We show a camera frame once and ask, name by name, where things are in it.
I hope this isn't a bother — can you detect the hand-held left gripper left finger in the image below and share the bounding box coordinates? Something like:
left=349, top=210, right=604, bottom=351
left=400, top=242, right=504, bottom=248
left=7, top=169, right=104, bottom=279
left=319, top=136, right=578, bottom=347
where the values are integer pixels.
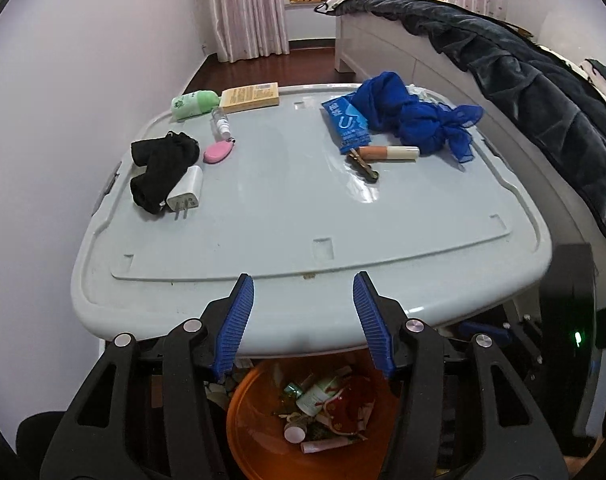
left=40, top=273, right=256, bottom=480

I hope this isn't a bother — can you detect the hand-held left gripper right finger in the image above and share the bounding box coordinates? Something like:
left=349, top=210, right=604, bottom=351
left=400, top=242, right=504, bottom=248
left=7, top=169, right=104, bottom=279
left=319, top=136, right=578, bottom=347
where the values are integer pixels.
left=352, top=271, right=568, bottom=480

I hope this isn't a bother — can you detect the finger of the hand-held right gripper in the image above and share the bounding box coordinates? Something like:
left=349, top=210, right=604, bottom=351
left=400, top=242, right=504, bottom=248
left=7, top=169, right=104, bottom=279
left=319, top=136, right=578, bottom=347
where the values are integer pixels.
left=457, top=314, right=544, bottom=361

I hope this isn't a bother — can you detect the red patterned wrapper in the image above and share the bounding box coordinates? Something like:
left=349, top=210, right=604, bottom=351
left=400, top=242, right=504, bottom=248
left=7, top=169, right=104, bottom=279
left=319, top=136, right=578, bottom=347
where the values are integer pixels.
left=328, top=385, right=378, bottom=433

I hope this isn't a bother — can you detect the green and white tube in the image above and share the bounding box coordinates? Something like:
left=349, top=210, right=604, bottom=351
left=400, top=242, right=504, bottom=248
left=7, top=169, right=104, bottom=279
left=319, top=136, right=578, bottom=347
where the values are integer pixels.
left=296, top=375, right=351, bottom=417

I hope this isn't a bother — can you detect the orange plastic bin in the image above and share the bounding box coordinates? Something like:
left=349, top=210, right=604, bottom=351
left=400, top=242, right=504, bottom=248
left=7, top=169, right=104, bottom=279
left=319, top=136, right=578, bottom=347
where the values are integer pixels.
left=226, top=350, right=404, bottom=480

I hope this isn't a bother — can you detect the pale pink tube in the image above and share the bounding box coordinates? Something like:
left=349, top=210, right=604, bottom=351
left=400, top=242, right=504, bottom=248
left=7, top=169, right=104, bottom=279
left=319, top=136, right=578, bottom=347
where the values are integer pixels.
left=301, top=435, right=351, bottom=454

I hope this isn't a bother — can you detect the white plastic storage box lid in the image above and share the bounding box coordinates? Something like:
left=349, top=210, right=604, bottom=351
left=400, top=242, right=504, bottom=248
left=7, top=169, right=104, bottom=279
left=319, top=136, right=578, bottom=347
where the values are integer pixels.
left=70, top=82, right=554, bottom=358

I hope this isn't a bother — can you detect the white charger plug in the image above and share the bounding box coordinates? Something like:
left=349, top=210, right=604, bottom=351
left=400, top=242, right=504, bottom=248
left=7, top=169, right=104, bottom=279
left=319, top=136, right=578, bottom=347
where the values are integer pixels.
left=166, top=165, right=204, bottom=221

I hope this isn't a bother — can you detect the bronze hair clip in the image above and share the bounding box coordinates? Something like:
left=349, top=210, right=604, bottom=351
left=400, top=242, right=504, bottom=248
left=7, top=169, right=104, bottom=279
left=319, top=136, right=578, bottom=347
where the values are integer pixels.
left=347, top=149, right=380, bottom=182

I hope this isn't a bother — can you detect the black sock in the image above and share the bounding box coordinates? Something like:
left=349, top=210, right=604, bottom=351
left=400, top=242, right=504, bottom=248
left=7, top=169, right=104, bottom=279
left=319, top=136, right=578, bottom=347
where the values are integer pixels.
left=130, top=131, right=200, bottom=216

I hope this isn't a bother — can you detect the orange and white tube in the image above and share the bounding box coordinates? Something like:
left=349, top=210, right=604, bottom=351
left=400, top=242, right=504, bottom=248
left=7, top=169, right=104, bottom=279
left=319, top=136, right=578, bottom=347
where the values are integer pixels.
left=358, top=145, right=420, bottom=162

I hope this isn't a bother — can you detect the blue tissue packet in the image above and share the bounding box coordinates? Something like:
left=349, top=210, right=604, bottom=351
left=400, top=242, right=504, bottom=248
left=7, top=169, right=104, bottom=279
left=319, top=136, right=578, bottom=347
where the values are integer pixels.
left=322, top=94, right=372, bottom=155

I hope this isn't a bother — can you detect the small clear spray bottle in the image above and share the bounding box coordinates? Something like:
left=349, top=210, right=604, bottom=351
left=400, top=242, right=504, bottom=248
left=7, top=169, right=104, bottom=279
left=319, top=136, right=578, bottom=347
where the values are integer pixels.
left=211, top=106, right=232, bottom=139

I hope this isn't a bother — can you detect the blue scarf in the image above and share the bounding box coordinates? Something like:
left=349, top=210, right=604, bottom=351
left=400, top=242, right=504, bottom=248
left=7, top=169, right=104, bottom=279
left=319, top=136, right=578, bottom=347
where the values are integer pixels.
left=350, top=72, right=484, bottom=163

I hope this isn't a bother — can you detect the dark quilted blanket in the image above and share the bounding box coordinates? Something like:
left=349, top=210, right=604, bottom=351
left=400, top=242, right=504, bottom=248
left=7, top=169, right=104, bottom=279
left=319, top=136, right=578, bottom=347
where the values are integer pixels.
left=333, top=0, right=606, bottom=256

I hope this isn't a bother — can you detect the green lotion bottle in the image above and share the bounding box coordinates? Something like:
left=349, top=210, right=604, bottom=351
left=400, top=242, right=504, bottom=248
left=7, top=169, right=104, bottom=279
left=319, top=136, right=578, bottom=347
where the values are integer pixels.
left=172, top=89, right=221, bottom=122

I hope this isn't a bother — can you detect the beige cardboard box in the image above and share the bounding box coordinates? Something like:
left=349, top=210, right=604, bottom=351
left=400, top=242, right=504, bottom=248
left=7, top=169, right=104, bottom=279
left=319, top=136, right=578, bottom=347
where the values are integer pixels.
left=219, top=81, right=280, bottom=114

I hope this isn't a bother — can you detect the clear plastic wrapper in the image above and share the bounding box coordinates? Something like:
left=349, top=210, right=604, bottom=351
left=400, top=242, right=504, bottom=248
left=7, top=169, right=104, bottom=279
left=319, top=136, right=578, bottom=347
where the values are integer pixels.
left=407, top=85, right=451, bottom=107

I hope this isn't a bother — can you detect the white window seat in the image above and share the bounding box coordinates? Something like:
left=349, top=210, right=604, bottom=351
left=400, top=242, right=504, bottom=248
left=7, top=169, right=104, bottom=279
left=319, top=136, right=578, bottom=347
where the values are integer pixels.
left=285, top=2, right=338, bottom=42

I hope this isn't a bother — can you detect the pink oval keychain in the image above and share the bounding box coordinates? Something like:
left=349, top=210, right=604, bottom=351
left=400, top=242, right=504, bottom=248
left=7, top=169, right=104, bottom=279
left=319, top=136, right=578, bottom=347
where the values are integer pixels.
left=203, top=139, right=238, bottom=164

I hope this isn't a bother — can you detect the white bed frame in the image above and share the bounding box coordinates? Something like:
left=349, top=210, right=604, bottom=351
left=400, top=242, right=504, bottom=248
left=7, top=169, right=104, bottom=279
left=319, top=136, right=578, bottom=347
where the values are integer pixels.
left=335, top=10, right=484, bottom=92

